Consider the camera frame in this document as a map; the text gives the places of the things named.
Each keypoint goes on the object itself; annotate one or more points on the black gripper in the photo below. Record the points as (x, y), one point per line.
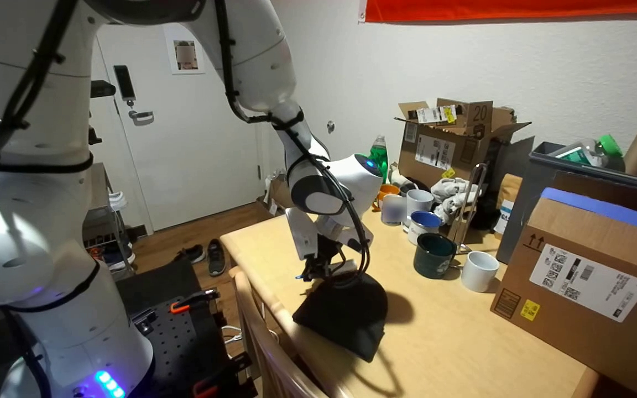
(332, 253)

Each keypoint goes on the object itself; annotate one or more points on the black beanie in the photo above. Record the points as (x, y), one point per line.
(344, 317)

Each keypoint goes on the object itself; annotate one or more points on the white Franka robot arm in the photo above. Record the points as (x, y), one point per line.
(31, 184)

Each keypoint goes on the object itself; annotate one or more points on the small cardboard box on floor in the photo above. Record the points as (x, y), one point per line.
(278, 192)

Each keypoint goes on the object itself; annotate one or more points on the blue patterned mug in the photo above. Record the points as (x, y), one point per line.
(393, 212)

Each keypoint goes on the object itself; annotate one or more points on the orange mug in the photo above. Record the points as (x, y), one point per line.
(386, 192)

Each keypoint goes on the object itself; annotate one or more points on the wooden chair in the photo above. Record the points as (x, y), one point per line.
(275, 360)

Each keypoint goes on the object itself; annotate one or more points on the dark shoe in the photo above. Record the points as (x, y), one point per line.
(215, 258)
(192, 255)

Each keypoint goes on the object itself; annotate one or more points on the white mug with blue inside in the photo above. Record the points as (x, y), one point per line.
(422, 223)

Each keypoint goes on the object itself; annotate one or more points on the dark green mug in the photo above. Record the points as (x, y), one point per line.
(434, 258)

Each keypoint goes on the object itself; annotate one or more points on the plain white mug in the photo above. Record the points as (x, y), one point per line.
(419, 201)

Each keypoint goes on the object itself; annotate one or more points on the green dish soap bottle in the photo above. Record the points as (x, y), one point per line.
(379, 147)

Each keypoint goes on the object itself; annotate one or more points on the crumpled white paper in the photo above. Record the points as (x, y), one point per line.
(455, 196)

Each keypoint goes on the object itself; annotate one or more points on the metal curved stand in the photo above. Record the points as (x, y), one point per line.
(464, 211)

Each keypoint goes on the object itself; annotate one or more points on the small white cup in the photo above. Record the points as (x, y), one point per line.
(478, 272)

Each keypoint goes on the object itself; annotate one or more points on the white door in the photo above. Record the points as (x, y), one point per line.
(186, 168)

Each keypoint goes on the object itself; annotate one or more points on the open cardboard box with labels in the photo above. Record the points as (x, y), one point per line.
(451, 144)

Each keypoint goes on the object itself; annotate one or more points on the small tan carton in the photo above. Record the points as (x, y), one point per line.
(507, 199)

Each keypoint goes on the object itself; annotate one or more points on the dark grey trash bin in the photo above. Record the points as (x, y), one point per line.
(535, 184)

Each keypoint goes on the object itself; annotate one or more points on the photo sticker on door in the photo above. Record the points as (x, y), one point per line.
(186, 55)

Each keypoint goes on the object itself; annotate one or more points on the black door keypad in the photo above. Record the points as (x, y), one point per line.
(124, 83)

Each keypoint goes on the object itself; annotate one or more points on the cardboard box with blue tape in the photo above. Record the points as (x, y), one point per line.
(592, 295)

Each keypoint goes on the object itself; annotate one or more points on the dark brown board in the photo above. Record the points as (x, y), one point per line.
(614, 190)

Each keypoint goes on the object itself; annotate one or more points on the green item in bin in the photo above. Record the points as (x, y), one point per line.
(609, 147)

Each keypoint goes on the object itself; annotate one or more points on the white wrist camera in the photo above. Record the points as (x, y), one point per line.
(303, 235)

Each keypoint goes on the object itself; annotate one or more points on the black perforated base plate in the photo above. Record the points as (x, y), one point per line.
(177, 354)

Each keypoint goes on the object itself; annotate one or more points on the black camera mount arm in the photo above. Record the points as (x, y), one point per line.
(94, 136)

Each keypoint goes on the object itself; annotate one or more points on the black camera on mount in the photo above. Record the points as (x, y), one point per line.
(103, 88)

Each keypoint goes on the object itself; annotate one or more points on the red wall banner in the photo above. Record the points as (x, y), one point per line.
(519, 9)

